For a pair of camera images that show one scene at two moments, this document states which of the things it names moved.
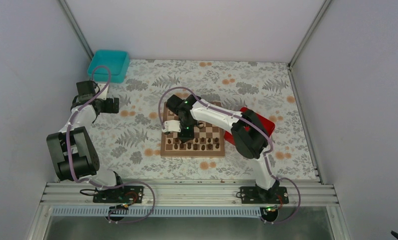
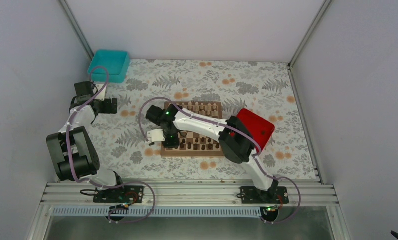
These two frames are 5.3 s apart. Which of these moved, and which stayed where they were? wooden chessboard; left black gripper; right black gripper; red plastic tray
Moved: right black gripper
Stayed: red plastic tray; left black gripper; wooden chessboard
